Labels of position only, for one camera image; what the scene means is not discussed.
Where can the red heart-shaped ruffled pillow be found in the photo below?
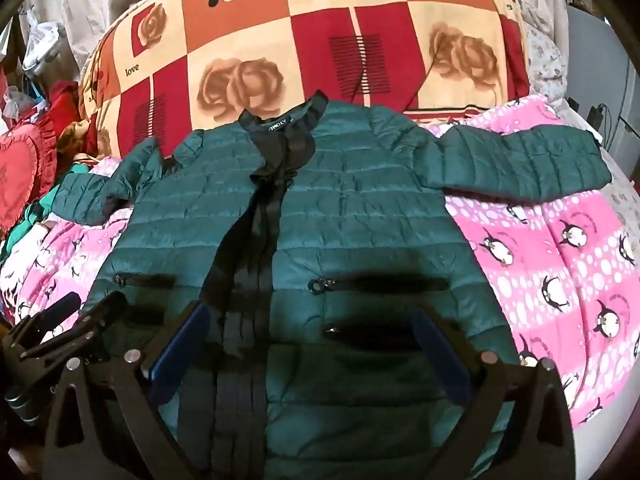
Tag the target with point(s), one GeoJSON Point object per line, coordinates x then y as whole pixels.
{"type": "Point", "coordinates": [22, 170]}

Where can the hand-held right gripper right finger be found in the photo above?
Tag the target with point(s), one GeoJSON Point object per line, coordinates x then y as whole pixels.
{"type": "Point", "coordinates": [440, 355]}

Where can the grey floral bedsheet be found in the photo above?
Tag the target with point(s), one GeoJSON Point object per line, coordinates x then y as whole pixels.
{"type": "Point", "coordinates": [546, 60]}

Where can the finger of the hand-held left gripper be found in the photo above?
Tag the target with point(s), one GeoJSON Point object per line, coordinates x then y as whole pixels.
{"type": "Point", "coordinates": [85, 325]}
{"type": "Point", "coordinates": [50, 310]}

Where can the dark green puffer jacket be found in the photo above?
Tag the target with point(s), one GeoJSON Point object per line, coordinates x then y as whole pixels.
{"type": "Point", "coordinates": [360, 220]}

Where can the pink penguin print blanket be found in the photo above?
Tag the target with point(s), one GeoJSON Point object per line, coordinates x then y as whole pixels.
{"type": "Point", "coordinates": [540, 260]}

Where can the red orange rose print quilt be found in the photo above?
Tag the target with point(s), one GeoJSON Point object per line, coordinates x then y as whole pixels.
{"type": "Point", "coordinates": [280, 40]}

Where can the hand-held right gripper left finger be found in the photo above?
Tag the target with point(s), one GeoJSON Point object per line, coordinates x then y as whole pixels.
{"type": "Point", "coordinates": [176, 350]}

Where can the clear plastic bag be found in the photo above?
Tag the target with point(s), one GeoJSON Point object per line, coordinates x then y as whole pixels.
{"type": "Point", "coordinates": [39, 35]}

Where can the red cloth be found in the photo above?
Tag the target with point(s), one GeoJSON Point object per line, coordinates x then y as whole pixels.
{"type": "Point", "coordinates": [64, 102]}

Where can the teal green cloth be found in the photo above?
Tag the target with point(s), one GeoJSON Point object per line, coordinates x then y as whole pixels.
{"type": "Point", "coordinates": [31, 215]}

